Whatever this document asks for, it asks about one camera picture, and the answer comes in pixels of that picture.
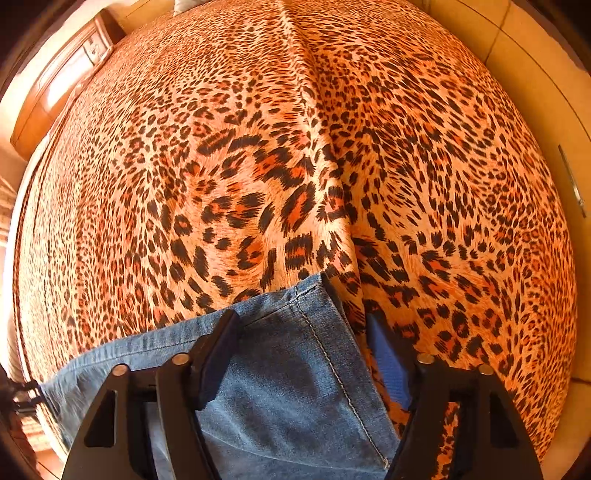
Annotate blue denim pants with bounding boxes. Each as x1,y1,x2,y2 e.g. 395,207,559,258
39,272,402,480

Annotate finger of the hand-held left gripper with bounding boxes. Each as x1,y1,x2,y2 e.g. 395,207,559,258
0,369,44,416

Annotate metal wardrobe handle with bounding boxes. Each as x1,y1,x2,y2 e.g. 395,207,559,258
558,145,586,206

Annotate wooden headboard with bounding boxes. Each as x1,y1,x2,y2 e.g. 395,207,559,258
10,9,126,161

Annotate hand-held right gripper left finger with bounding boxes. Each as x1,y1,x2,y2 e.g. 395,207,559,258
62,309,241,480

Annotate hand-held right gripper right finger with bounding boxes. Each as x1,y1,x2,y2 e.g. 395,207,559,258
367,313,543,480

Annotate leopard print bedspread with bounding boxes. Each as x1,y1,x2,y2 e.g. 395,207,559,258
11,0,578,467

